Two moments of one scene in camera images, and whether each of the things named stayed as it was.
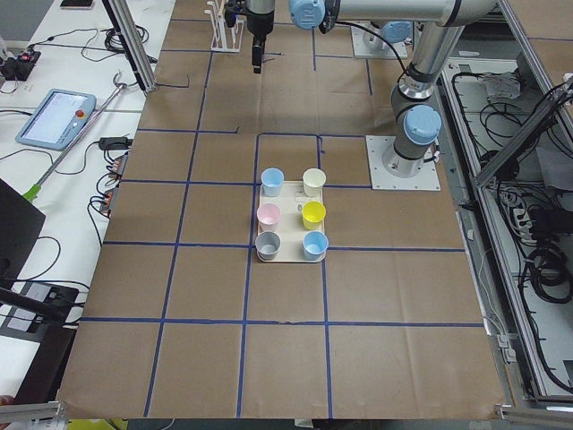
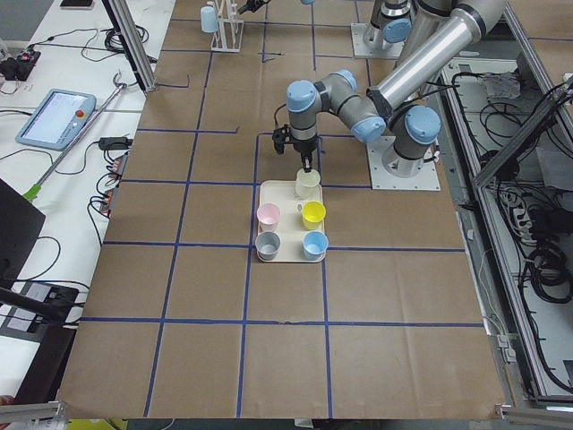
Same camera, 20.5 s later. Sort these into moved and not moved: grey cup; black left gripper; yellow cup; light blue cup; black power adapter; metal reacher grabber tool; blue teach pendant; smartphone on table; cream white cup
Moved: cream white cup; light blue cup; black left gripper
Not moved: blue teach pendant; grey cup; smartphone on table; black power adapter; metal reacher grabber tool; yellow cup
